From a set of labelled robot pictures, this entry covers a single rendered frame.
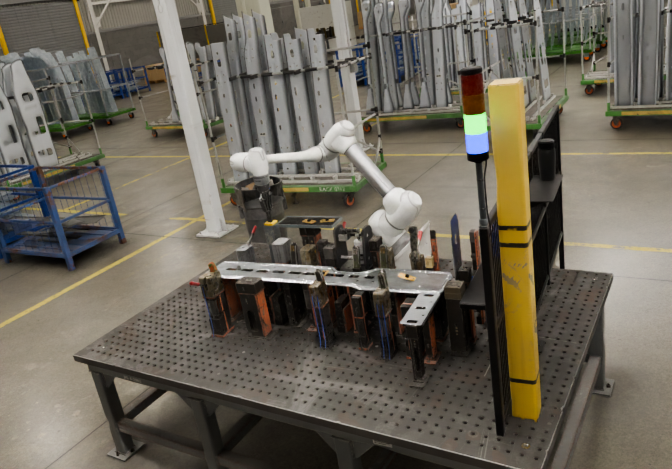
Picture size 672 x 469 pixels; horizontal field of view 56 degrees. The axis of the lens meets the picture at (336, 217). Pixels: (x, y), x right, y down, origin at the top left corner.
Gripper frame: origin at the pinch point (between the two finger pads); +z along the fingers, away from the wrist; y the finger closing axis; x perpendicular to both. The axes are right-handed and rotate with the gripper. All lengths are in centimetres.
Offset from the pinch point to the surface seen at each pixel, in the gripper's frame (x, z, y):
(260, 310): 20, 32, 53
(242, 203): -155, 59, -184
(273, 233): 2.8, 9.5, 3.5
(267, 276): 18.4, 19.0, 39.7
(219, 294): -6, 25, 52
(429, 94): -141, 68, -750
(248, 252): -6.8, 15.5, 18.2
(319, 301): 57, 23, 55
